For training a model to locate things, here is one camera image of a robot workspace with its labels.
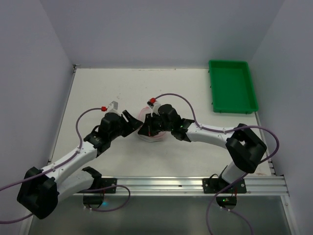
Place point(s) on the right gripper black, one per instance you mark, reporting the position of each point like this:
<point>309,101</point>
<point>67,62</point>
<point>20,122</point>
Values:
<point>151,124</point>

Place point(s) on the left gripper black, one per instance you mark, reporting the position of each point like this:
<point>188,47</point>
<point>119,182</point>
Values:
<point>124,124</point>

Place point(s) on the white mesh laundry bag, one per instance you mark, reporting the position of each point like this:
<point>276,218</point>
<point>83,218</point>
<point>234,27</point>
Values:
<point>159,137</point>

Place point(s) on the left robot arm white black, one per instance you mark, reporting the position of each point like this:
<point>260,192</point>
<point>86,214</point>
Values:
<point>40,189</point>

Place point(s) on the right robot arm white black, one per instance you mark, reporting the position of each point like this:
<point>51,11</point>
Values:
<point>244,146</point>

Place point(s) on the green plastic tray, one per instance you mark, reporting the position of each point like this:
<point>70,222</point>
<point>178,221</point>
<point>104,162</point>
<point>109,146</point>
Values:
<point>232,87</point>

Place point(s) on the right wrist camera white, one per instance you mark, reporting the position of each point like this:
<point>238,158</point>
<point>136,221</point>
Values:
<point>154,106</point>

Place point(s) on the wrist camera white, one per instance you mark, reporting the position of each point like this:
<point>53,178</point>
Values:
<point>154,106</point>
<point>111,108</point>

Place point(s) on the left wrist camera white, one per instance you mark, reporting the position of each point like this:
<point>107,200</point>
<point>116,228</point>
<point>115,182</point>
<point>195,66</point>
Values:
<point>111,108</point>

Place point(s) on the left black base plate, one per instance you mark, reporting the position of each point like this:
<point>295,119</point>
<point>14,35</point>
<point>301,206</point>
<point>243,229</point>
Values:
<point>102,185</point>

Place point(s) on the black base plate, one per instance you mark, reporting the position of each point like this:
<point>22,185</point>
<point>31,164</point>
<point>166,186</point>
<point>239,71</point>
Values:
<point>214,185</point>
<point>102,185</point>

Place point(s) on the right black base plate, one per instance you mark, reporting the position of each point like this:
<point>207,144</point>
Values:
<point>214,185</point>

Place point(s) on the aluminium rail front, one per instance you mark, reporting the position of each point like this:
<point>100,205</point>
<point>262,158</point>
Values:
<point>172,186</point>

